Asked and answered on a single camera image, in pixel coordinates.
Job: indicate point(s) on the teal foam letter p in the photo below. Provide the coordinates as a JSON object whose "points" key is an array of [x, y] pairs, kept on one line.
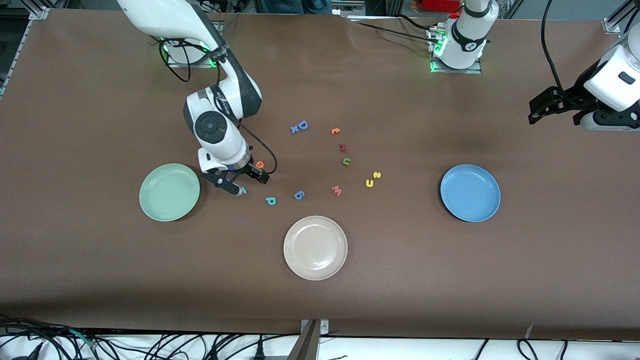
{"points": [[270, 200]]}

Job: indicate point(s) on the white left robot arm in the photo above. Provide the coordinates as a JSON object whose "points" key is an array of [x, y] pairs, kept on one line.
{"points": [[465, 40]]}

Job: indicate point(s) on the red box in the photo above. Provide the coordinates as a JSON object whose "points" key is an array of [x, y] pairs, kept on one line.
{"points": [[440, 5]]}

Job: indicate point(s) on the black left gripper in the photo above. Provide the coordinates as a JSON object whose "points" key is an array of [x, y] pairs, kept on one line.
{"points": [[571, 97]]}

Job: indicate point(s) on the blue foam letter D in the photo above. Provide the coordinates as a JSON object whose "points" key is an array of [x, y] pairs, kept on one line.
{"points": [[302, 125]]}

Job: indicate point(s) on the metal bracket post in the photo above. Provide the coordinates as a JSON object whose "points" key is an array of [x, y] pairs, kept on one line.
{"points": [[310, 345]]}

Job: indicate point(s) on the blue foam number 6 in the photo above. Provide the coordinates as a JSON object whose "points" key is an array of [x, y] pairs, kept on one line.
{"points": [[298, 195]]}

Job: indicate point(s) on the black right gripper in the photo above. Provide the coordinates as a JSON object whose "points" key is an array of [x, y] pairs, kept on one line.
{"points": [[249, 170]]}

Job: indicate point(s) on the blue plate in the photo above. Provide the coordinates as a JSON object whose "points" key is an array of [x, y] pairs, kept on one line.
{"points": [[470, 193]]}

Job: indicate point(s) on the black power plug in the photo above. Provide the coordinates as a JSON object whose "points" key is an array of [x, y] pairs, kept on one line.
{"points": [[259, 352]]}

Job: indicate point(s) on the beige plate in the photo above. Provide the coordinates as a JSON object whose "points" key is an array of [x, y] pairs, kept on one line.
{"points": [[315, 248]]}

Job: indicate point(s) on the aluminium frame profile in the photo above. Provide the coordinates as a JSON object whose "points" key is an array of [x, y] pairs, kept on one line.
{"points": [[615, 28], [37, 12]]}

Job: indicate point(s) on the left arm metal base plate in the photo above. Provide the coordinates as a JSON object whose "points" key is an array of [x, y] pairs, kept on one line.
{"points": [[455, 71]]}

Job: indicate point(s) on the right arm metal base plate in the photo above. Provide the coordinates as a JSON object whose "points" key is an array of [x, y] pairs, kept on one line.
{"points": [[175, 62]]}

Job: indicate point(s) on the pink foam letter w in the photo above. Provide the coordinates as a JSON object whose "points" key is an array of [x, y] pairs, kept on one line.
{"points": [[336, 190]]}

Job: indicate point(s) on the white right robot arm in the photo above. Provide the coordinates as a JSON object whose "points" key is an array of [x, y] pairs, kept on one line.
{"points": [[215, 130]]}

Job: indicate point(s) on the mint green plate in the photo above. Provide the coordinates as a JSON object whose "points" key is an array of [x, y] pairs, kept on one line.
{"points": [[169, 192]]}

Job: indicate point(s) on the person in blue jeans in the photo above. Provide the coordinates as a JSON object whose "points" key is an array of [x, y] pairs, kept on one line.
{"points": [[297, 6]]}

